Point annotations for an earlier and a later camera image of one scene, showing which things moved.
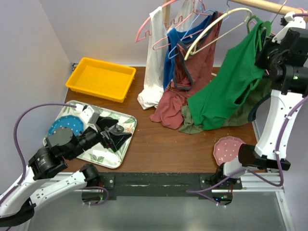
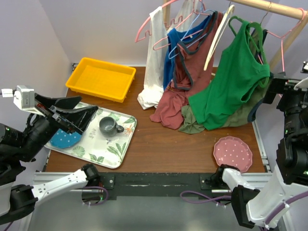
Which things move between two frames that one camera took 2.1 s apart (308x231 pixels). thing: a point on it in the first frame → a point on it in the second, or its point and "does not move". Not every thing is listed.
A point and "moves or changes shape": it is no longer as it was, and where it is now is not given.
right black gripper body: x=270 y=54 → x=291 y=98
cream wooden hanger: x=213 y=22 → x=229 y=11
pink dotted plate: x=226 y=149 does not move
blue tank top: x=174 y=38 does not move
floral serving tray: x=102 y=155 does not move
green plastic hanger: x=266 y=26 → x=255 y=30
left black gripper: x=115 y=140 → x=77 y=119
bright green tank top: x=211 y=105 moves or changes shape
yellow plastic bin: x=103 y=79 does not move
